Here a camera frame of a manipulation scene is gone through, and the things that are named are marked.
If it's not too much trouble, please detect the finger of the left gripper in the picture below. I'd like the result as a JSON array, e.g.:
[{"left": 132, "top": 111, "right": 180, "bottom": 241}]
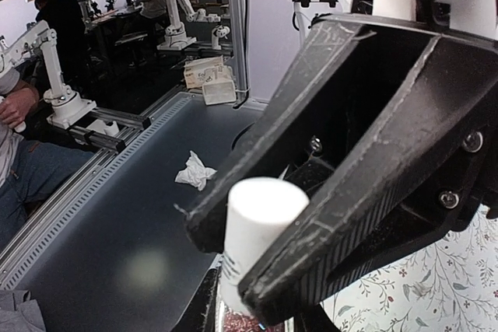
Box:
[
  {"left": 185, "top": 15, "right": 433, "bottom": 253},
  {"left": 238, "top": 35, "right": 497, "bottom": 325}
]

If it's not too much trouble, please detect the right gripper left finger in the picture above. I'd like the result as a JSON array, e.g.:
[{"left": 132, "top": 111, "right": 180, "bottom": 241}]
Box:
[{"left": 178, "top": 267, "right": 219, "bottom": 332}]

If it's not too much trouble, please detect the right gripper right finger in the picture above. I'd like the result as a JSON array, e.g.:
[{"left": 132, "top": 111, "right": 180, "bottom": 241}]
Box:
[{"left": 293, "top": 305, "right": 338, "bottom": 332}]

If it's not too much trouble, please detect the glitter nail polish bottle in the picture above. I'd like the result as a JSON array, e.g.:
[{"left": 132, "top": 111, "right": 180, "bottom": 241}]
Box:
[{"left": 214, "top": 299, "right": 294, "bottom": 332}]

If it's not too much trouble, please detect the white nail polish cap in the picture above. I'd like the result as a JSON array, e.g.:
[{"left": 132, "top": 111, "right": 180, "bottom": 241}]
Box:
[{"left": 220, "top": 176, "right": 309, "bottom": 316}]

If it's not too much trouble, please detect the floral patterned table mat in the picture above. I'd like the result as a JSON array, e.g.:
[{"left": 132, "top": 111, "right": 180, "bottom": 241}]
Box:
[{"left": 322, "top": 205, "right": 497, "bottom": 331}]

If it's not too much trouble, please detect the crumpled white tissue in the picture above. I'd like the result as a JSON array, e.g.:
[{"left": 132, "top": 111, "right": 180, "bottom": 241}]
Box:
[{"left": 174, "top": 151, "right": 217, "bottom": 191}]

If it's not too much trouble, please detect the seated person in jeans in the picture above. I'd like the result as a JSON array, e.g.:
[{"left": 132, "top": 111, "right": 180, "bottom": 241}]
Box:
[{"left": 1, "top": 68, "right": 93, "bottom": 249}]

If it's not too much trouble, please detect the person in dark clothes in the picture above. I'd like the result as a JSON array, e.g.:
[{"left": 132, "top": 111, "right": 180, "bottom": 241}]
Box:
[{"left": 35, "top": 0, "right": 91, "bottom": 96}]

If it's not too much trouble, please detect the left aluminium frame post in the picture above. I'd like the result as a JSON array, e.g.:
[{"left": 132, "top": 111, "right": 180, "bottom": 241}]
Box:
[{"left": 229, "top": 0, "right": 249, "bottom": 101}]

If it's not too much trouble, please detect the slotted metal front rail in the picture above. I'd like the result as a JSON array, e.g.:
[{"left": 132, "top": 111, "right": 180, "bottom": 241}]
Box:
[{"left": 1, "top": 92, "right": 195, "bottom": 291}]

